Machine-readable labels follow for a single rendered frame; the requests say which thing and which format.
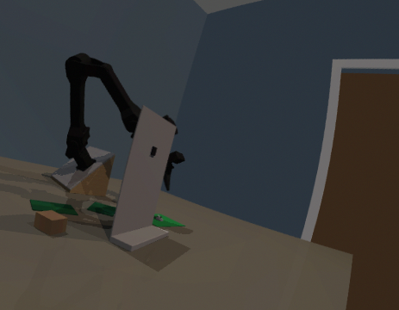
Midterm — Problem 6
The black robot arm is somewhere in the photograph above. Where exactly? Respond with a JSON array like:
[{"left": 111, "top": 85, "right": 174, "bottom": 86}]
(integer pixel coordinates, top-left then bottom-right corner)
[{"left": 65, "top": 53, "right": 140, "bottom": 171}]

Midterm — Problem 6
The green square mat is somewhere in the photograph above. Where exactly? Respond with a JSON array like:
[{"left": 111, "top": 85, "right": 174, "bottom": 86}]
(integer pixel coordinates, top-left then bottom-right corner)
[{"left": 153, "top": 214, "right": 184, "bottom": 227}]

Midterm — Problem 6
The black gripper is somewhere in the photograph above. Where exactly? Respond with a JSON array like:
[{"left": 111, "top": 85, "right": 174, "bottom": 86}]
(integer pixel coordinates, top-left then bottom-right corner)
[{"left": 163, "top": 151, "right": 185, "bottom": 190}]

